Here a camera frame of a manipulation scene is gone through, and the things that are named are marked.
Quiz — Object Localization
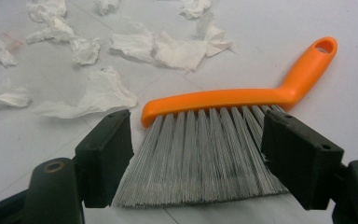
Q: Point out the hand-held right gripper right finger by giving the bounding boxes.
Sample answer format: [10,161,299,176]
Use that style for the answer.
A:
[260,109,345,211]

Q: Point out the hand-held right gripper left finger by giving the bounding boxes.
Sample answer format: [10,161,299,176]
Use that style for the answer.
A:
[74,108,135,209]

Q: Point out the white tissue pieces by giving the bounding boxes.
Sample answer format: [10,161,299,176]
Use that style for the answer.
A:
[0,0,235,119]

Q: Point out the orange brush with grey bristles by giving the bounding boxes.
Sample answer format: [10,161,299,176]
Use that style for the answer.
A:
[111,36,338,209]

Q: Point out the white board table cover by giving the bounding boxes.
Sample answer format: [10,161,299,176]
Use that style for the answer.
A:
[0,0,358,224]

